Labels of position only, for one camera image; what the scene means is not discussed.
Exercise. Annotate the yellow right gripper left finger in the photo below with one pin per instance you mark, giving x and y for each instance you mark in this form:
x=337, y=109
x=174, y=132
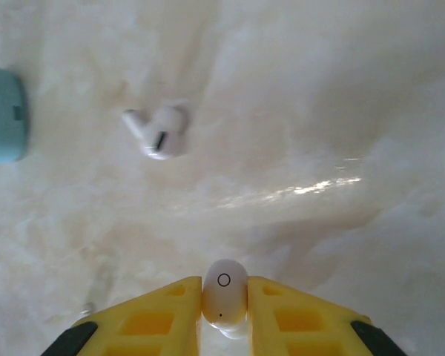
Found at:
x=148, y=322

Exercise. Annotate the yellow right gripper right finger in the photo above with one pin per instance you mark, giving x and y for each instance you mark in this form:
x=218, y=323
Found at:
x=300, y=326

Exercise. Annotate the white oval earbud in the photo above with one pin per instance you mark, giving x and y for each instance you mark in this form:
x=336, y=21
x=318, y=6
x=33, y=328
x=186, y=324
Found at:
x=224, y=296

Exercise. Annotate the white stem earbud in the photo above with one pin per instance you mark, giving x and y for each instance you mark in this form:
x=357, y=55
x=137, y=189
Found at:
x=159, y=142

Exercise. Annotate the teal earbud charging case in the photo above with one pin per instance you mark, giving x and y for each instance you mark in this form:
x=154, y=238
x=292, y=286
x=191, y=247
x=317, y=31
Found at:
x=0, y=118

